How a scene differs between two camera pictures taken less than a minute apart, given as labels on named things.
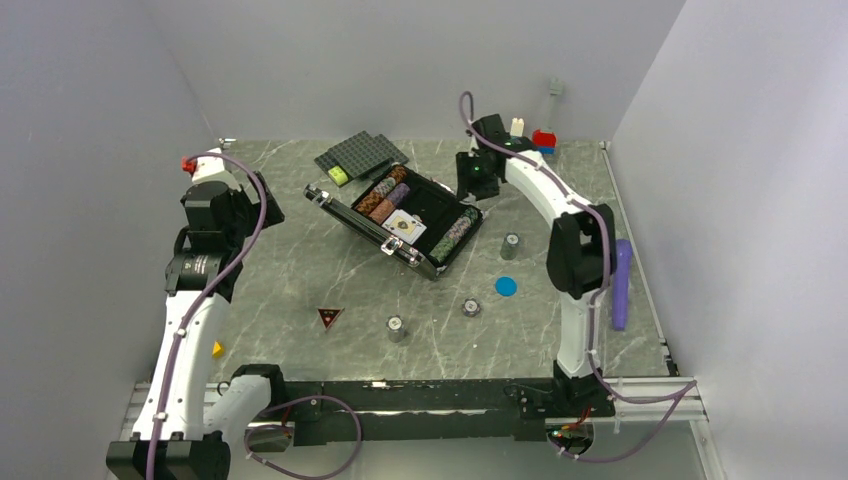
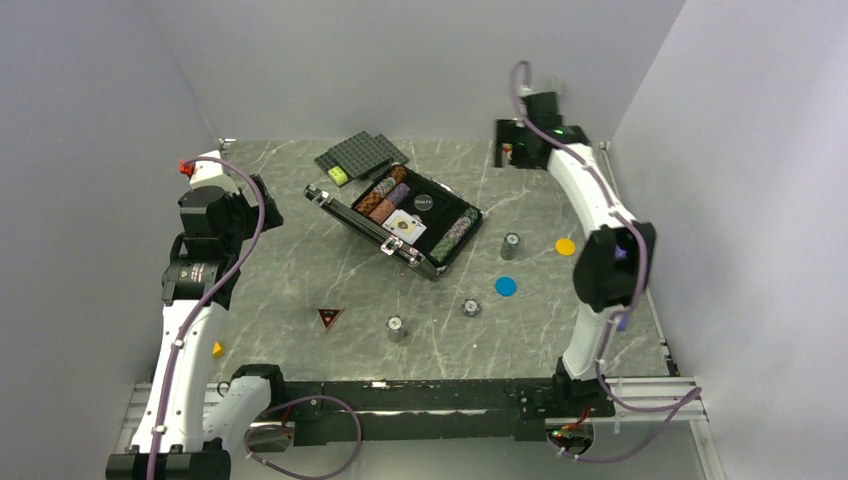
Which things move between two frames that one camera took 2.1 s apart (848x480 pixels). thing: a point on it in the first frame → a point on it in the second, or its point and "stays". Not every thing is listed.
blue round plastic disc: x=505 y=286 stays
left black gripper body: x=247 y=218 stays
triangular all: x=328 y=315 stays
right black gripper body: x=472 y=178 → x=516 y=133
